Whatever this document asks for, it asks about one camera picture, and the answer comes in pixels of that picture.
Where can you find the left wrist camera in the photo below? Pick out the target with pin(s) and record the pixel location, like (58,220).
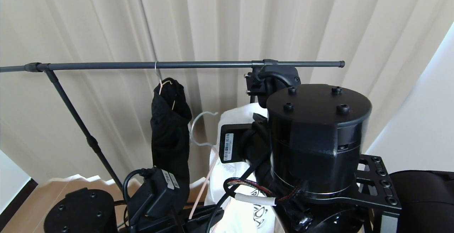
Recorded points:
(156,194)

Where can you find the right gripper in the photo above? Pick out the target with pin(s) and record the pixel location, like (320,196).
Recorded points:
(244,140)

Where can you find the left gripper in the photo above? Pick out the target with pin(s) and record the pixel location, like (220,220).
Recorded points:
(159,226)

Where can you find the black shorts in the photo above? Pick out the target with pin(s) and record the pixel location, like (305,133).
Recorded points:
(170,137)

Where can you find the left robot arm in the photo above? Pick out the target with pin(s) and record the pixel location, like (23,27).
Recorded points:
(81,211)

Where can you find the pink clothes hanger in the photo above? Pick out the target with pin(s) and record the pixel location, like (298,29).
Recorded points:
(193,140)
(160,86)

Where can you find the silver curtain wand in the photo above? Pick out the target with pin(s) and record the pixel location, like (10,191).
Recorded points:
(147,23)

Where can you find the white garment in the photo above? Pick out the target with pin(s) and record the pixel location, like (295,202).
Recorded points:
(241,211)

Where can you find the black clothes rack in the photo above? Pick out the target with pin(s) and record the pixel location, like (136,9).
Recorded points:
(106,65)

